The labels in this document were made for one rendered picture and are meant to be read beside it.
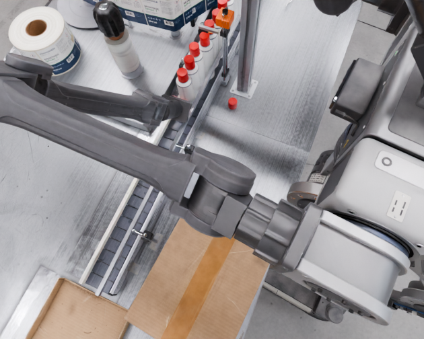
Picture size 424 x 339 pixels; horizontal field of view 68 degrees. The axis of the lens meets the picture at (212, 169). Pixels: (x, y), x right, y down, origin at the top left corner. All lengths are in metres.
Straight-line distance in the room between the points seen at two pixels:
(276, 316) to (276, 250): 1.51
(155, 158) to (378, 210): 0.29
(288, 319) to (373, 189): 1.56
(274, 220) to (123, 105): 0.48
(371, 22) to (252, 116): 1.80
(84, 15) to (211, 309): 1.25
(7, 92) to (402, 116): 0.52
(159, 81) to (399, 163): 0.99
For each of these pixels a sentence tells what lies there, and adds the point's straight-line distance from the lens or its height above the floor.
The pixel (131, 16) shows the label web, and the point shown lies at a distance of 1.40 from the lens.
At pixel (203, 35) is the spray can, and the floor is 1.08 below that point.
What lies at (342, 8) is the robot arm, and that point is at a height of 1.42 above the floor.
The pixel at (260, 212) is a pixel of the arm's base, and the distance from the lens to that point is 0.41.
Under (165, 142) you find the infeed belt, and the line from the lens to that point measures 1.13.
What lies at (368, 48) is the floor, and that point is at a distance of 2.68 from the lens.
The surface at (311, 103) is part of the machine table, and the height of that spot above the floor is 0.83.
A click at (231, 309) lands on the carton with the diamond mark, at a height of 1.12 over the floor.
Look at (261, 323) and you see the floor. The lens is 1.91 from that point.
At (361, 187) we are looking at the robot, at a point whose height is 1.53.
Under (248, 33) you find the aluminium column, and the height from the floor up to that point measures 1.13.
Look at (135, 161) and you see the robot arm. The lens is 0.45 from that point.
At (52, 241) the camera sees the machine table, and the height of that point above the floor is 0.83.
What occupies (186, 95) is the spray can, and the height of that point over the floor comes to 0.99.
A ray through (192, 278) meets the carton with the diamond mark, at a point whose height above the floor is 1.12.
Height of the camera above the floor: 1.89
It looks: 70 degrees down
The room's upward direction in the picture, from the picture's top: 7 degrees counter-clockwise
